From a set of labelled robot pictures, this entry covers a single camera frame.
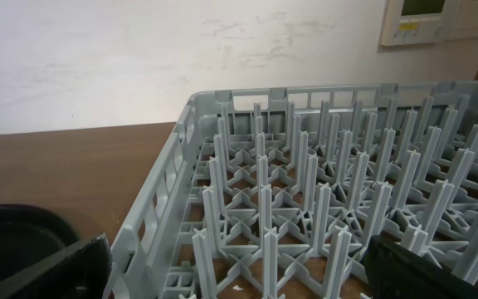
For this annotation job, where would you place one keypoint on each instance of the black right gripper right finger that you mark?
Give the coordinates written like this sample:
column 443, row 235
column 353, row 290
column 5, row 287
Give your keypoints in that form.
column 394, row 272

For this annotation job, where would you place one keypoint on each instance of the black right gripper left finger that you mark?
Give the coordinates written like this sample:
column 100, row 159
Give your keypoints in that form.
column 80, row 270

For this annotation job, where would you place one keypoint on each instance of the grey dishwasher rack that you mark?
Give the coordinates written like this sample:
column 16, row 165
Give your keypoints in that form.
column 266, row 190

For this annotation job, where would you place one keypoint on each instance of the round black tray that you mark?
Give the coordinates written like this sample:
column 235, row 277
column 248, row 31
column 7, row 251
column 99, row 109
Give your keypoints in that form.
column 29, row 234

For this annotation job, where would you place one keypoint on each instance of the beige wall thermostat panel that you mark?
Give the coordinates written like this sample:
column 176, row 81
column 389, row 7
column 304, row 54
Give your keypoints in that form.
column 412, row 22

